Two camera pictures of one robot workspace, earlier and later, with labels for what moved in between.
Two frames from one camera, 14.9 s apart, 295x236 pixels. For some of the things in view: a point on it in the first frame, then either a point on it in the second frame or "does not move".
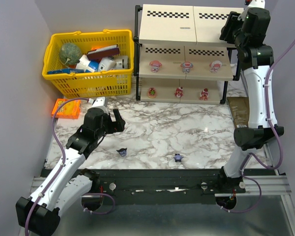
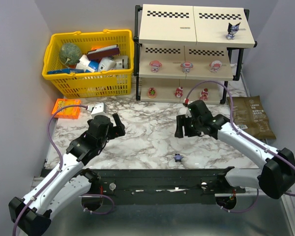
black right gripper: (226, 30) -> (187, 126)
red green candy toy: (152, 93) does not move
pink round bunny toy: (186, 67) does not move
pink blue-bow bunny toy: (155, 65) does not move
